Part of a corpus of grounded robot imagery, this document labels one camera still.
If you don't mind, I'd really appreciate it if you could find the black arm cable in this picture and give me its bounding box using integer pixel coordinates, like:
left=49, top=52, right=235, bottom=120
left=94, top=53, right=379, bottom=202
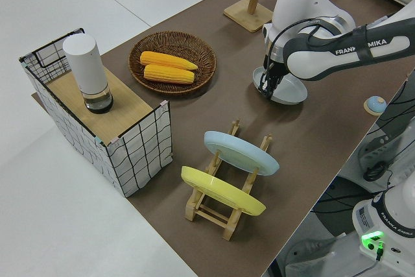
left=264, top=17, right=344, bottom=96

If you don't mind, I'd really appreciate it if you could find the blue bell on wooden base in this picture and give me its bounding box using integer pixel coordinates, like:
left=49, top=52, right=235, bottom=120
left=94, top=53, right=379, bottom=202
left=362, top=95, right=386, bottom=116

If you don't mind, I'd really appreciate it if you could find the coiled black cable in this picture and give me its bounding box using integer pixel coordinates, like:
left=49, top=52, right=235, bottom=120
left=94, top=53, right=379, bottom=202
left=362, top=162, right=386, bottom=182

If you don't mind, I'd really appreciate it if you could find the yellow corn cob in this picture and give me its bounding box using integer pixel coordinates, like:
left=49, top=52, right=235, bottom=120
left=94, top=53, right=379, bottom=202
left=139, top=51, right=199, bottom=71
left=143, top=64, right=196, bottom=85

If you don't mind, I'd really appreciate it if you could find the gray ceramic plate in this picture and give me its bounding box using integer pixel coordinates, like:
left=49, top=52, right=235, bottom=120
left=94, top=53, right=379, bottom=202
left=252, top=66, right=308, bottom=106

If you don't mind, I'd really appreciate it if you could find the brown wicker basket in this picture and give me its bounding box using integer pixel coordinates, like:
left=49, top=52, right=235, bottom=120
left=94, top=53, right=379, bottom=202
left=128, top=31, right=217, bottom=95

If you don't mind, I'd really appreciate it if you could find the white cylindrical bottle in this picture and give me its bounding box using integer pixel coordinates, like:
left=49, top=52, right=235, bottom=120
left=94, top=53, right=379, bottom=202
left=62, top=32, right=115, bottom=115

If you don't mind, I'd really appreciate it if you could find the yellow plate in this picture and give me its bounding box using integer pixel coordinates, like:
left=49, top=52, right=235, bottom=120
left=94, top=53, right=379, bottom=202
left=180, top=165, right=267, bottom=217

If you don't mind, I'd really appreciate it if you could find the wooden board lid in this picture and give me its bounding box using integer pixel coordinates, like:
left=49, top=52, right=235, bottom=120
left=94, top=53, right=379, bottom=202
left=45, top=67, right=153, bottom=138

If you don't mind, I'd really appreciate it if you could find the brown table mat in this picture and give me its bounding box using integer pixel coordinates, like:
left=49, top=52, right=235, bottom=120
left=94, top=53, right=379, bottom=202
left=31, top=0, right=415, bottom=277

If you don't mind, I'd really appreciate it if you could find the gray power strip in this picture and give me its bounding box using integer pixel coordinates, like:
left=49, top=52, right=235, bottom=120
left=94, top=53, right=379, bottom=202
left=358, top=134, right=401, bottom=177

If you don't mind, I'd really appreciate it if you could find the wire basket with white liner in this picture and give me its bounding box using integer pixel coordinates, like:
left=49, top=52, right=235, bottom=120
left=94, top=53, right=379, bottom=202
left=18, top=27, right=172, bottom=199

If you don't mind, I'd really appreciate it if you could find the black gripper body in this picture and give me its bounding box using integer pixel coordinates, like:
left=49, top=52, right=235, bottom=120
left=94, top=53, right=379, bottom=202
left=263, top=58, right=289, bottom=79

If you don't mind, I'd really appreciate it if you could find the wooden plate rack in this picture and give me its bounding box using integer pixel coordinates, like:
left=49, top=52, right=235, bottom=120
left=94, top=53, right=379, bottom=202
left=184, top=118, right=274, bottom=241

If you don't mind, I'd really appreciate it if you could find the light blue plate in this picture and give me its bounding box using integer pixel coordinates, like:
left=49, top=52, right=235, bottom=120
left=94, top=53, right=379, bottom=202
left=204, top=130, right=280, bottom=177

